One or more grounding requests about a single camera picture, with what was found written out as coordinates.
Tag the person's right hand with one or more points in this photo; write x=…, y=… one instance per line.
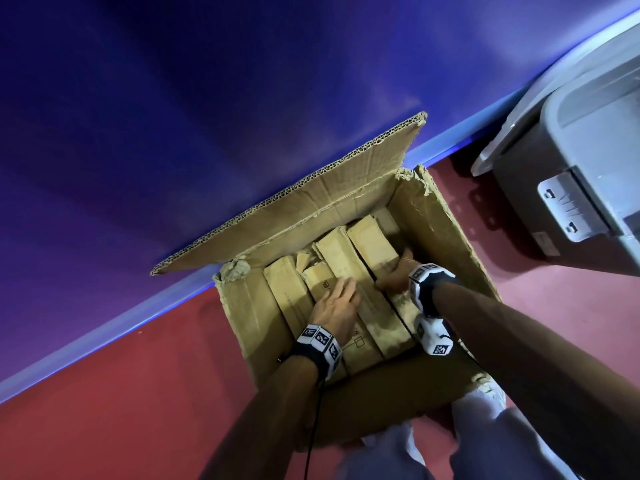
x=400, y=277

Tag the person's left hand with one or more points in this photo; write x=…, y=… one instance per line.
x=337, y=312

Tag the torn long cardboard box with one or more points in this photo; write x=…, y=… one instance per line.
x=320, y=279

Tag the long brown cardboard box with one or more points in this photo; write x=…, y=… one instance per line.
x=287, y=294
x=345, y=254
x=372, y=239

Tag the large torn cardboard box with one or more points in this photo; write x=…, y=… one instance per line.
x=250, y=319

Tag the clear plastic storage bin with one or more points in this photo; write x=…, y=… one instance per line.
x=590, y=144

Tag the person's right forearm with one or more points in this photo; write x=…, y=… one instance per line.
x=525, y=354

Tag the person's left forearm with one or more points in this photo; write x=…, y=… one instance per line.
x=270, y=419

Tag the person's right shoe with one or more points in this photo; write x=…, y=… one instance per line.
x=492, y=394

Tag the person's grey trousers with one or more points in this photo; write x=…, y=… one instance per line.
x=500, y=444

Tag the black wristband with marker tiles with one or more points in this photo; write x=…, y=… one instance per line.
x=320, y=342
x=430, y=284

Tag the blue printed barrier board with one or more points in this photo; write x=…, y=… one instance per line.
x=150, y=119

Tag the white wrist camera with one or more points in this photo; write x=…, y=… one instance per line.
x=435, y=339

